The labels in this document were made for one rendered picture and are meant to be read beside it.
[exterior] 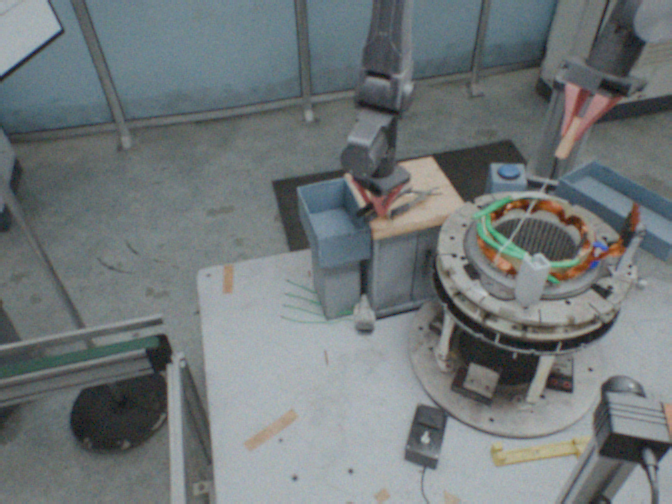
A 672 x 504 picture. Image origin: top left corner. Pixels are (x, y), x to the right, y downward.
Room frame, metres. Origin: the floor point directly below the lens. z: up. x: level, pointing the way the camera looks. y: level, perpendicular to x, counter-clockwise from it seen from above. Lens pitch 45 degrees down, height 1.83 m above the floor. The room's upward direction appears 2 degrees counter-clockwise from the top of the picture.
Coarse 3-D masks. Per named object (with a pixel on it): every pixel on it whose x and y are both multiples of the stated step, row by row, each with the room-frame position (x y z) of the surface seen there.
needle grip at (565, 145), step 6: (576, 120) 0.72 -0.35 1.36; (582, 120) 0.72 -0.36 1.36; (570, 126) 0.72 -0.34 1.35; (576, 126) 0.71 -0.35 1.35; (570, 132) 0.71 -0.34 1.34; (576, 132) 0.71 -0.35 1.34; (564, 138) 0.72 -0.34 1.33; (570, 138) 0.71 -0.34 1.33; (564, 144) 0.71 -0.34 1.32; (570, 144) 0.71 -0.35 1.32; (558, 150) 0.71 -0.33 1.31; (564, 150) 0.71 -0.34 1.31; (558, 156) 0.71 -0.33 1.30; (564, 156) 0.70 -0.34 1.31
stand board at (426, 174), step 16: (416, 160) 1.03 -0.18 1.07; (432, 160) 1.03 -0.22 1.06; (416, 176) 0.98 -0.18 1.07; (432, 176) 0.98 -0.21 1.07; (368, 192) 0.93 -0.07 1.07; (448, 192) 0.92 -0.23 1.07; (416, 208) 0.88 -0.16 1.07; (432, 208) 0.87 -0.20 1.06; (448, 208) 0.87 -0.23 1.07; (384, 224) 0.83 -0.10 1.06; (400, 224) 0.83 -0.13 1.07; (416, 224) 0.84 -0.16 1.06; (432, 224) 0.84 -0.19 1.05
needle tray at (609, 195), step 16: (592, 160) 1.01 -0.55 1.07; (576, 176) 0.98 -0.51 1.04; (592, 176) 1.00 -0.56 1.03; (608, 176) 0.98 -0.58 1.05; (624, 176) 0.95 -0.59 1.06; (560, 192) 0.94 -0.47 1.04; (576, 192) 0.92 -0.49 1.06; (592, 192) 0.95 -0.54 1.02; (608, 192) 0.95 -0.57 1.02; (624, 192) 0.94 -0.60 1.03; (640, 192) 0.92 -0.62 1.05; (592, 208) 0.88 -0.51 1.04; (608, 208) 0.86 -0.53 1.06; (624, 208) 0.90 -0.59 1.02; (640, 208) 0.90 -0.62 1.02; (656, 208) 0.88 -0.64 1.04; (608, 224) 0.85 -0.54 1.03; (656, 224) 0.85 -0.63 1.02; (640, 240) 0.79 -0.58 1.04; (656, 240) 0.77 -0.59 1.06; (656, 256) 0.76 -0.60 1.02
